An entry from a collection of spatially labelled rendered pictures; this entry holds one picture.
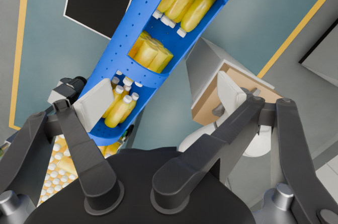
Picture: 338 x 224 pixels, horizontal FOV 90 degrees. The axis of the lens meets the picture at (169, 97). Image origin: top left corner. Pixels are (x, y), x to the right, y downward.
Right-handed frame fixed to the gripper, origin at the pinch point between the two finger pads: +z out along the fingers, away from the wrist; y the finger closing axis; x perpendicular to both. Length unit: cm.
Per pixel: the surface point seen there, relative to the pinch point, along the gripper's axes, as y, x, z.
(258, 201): 125, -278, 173
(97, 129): -41, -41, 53
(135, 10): -11.2, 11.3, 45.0
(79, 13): -84, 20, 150
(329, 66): 130, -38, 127
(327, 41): 140, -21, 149
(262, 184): 126, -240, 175
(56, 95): -79, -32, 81
